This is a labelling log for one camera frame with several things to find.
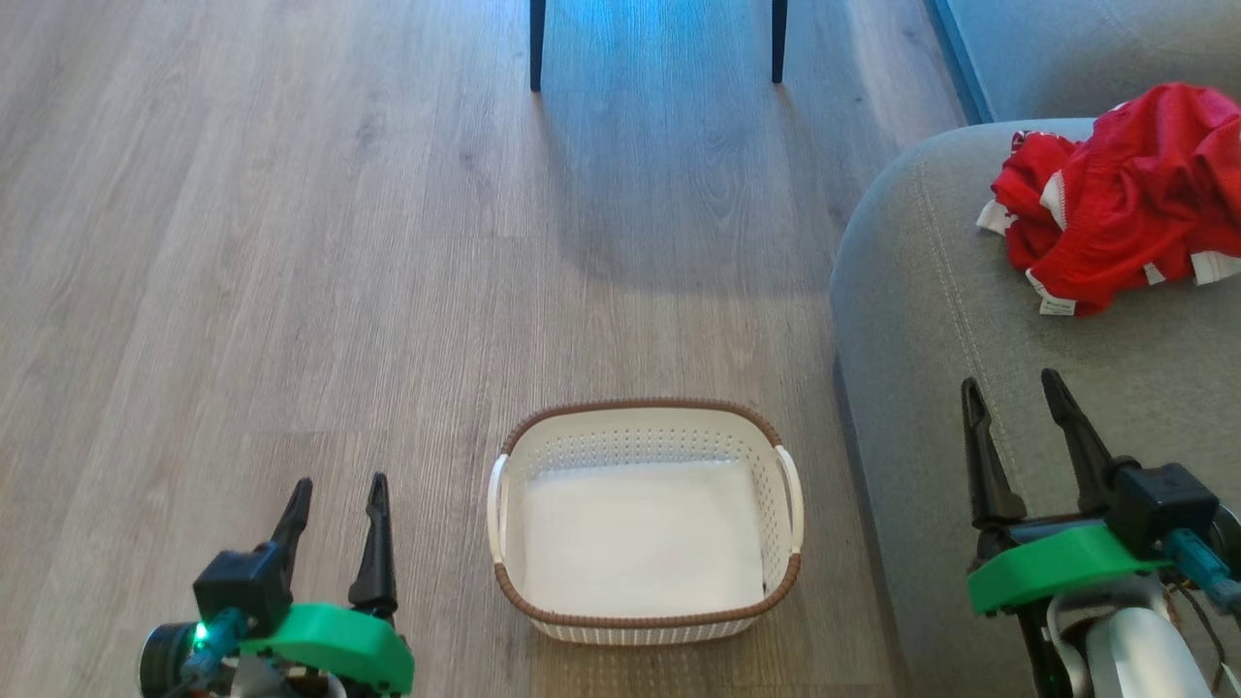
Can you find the red Bulls basketball jersey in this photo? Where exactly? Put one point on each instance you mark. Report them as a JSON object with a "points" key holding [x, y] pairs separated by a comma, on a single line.
{"points": [[1028, 194]]}

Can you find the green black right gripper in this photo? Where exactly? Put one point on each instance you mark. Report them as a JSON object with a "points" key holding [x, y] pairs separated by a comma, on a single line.
{"points": [[1057, 567]]}

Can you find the white laundry basket brown rim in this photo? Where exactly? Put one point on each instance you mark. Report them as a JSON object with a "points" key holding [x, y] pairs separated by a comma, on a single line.
{"points": [[640, 533]]}

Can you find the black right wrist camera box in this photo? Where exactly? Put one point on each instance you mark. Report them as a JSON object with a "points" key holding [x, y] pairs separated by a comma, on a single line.
{"points": [[1159, 504]]}

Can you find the black furniture leg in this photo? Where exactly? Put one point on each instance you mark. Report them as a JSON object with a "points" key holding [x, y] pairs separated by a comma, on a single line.
{"points": [[537, 44], [779, 39]]}

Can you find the red basketball shorts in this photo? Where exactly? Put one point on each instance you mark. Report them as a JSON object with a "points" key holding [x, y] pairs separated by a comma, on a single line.
{"points": [[1144, 184]]}

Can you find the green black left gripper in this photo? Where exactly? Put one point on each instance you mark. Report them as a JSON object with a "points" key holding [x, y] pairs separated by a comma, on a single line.
{"points": [[339, 645]]}

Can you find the teal camera connector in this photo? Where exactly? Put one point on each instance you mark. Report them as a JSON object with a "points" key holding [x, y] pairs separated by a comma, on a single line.
{"points": [[1202, 567], [218, 640]]}

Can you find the grey fabric sofa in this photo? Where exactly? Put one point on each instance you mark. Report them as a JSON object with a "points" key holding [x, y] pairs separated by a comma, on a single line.
{"points": [[921, 339]]}

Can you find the teal left camera connector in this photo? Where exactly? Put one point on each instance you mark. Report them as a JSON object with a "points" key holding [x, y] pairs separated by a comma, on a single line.
{"points": [[218, 640]]}

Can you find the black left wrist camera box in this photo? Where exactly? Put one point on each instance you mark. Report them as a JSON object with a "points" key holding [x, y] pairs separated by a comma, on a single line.
{"points": [[242, 586]]}

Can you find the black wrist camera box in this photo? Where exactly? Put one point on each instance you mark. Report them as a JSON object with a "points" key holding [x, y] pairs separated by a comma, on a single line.
{"points": [[1159, 504], [242, 586]]}

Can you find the teal right camera connector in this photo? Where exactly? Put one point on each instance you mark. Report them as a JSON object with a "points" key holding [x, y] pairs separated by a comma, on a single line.
{"points": [[1202, 567]]}

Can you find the grey upholstered section blue edge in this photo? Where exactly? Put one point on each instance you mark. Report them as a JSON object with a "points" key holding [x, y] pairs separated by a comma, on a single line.
{"points": [[1066, 48]]}

